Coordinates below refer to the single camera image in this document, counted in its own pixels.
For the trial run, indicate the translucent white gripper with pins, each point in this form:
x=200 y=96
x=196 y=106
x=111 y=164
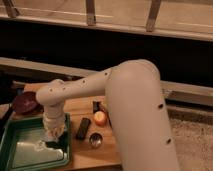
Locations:
x=54 y=127

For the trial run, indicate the light blue towel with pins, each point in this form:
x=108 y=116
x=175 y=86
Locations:
x=38 y=152

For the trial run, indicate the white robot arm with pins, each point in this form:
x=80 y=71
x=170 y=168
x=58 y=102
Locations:
x=136 y=107

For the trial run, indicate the green plastic tray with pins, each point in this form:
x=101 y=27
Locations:
x=31 y=130

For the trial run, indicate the black rectangular remote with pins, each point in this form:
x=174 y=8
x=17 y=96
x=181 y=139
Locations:
x=83 y=128

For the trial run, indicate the purple bowl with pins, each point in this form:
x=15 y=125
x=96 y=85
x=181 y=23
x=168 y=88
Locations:
x=25 y=102

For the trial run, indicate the small metal cup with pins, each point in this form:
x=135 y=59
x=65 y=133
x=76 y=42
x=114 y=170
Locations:
x=95 y=140

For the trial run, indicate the wooden board table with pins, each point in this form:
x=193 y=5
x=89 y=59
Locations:
x=83 y=156

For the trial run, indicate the small black block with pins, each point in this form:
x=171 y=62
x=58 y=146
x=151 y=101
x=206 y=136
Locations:
x=96 y=106

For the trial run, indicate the orange apple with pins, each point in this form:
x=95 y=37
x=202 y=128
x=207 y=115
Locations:
x=100 y=118

